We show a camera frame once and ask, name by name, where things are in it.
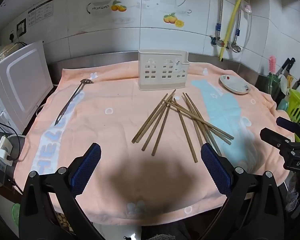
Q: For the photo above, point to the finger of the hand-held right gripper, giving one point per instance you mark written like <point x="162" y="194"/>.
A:
<point x="275" y="137"/>
<point x="286" y="123"/>

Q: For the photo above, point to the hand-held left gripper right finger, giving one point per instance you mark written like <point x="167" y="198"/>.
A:
<point x="216" y="170"/>

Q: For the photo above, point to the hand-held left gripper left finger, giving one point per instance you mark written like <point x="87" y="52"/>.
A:
<point x="86" y="170"/>

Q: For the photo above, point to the bunch of wooden chopsticks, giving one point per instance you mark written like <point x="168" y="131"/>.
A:
<point x="190" y="146"/>

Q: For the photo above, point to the cream plastic utensil holder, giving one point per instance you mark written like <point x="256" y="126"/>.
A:
<point x="162" y="86"/>

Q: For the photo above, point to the teal plastic object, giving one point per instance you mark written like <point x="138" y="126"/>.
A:
<point x="283" y="105"/>

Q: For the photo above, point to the green plastic dish rack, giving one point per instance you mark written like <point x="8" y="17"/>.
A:
<point x="298" y="105"/>

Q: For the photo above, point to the orange printed towel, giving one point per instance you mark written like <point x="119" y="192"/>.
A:
<point x="102" y="135"/>

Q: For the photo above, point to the white plastic spoon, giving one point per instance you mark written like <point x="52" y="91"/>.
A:
<point x="283" y="83"/>

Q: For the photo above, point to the glass jar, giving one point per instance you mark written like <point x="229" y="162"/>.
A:
<point x="272" y="85"/>

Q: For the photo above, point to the pink bottle brush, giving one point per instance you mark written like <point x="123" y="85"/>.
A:
<point x="272" y="65"/>

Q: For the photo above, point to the white floral dish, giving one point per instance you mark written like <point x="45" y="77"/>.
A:
<point x="233" y="83"/>

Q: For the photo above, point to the white power strip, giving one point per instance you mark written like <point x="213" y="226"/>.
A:
<point x="0" y="172"/>

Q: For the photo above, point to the metal slotted spoon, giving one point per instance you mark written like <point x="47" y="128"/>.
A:
<point x="87" y="81"/>

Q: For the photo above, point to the metal water valve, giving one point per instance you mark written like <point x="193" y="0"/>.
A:
<point x="235" y="47"/>

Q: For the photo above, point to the white microwave oven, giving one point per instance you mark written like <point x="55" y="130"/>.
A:
<point x="20" y="80"/>

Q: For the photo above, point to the pink paper tag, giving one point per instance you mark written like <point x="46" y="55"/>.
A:
<point x="247" y="8"/>

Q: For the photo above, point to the wall socket with plug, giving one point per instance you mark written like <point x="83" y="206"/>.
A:
<point x="12" y="36"/>

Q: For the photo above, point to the white wall label sticker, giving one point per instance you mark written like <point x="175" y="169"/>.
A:
<point x="40" y="12"/>

